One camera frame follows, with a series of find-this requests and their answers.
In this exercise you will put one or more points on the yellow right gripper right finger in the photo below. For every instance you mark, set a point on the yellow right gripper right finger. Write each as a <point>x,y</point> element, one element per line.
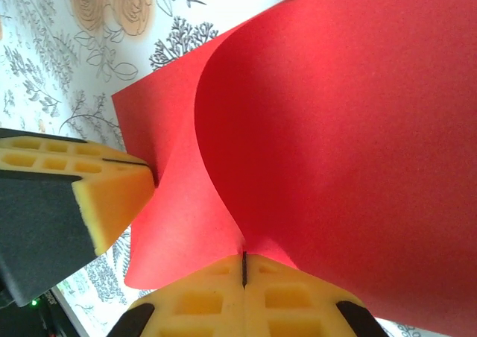
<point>287,303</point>

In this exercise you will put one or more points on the red square paper sheet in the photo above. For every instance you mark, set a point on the red square paper sheet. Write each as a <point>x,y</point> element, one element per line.
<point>335,128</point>

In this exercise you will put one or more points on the floral printed table mat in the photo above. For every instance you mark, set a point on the floral printed table mat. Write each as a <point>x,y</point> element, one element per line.
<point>37,53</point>

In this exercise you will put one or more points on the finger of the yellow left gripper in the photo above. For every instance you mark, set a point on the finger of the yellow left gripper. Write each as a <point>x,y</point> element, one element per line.
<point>56,147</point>
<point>37,221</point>

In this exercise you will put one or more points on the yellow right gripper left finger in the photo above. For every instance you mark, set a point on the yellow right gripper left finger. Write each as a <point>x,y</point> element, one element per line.
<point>201,303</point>

